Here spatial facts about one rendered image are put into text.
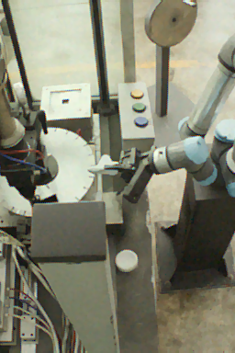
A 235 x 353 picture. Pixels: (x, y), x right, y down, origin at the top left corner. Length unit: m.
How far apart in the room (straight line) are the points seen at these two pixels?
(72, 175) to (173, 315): 1.04
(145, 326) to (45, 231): 1.03
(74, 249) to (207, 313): 1.86
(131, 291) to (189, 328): 0.80
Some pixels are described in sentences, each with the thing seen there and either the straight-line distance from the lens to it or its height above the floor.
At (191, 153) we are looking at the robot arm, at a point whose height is 1.08.
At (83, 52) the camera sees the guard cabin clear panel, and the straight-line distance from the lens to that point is 1.53.
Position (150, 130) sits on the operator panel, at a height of 0.90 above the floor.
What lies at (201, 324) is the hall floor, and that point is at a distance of 2.05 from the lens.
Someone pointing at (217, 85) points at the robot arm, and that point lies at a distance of 1.15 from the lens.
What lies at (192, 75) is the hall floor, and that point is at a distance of 3.02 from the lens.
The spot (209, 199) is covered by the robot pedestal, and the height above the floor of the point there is 0.74.
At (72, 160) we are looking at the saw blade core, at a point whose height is 0.95.
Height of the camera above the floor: 1.96
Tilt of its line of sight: 54 degrees down
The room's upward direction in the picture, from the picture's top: 9 degrees counter-clockwise
